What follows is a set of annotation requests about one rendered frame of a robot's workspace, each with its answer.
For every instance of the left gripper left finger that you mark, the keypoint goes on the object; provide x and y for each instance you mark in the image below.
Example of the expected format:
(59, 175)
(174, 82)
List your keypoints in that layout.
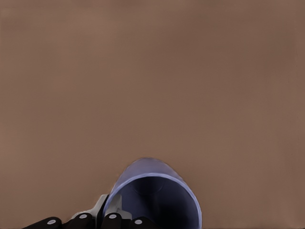
(81, 220)

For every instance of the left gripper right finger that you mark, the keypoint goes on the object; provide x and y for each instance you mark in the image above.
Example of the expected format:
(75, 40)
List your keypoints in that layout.
(116, 220)

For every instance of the purple cup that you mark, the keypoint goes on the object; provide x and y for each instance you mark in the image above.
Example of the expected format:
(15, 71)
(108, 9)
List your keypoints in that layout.
(152, 168)

